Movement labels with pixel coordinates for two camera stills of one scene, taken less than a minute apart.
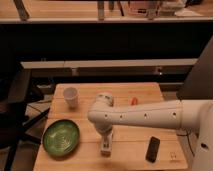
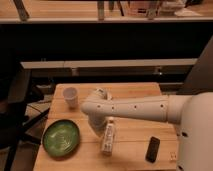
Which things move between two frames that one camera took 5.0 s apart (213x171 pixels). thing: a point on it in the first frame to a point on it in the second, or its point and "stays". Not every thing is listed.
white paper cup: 70,94 stays
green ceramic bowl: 61,138 stays
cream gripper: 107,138 to 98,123
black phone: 153,149 stays
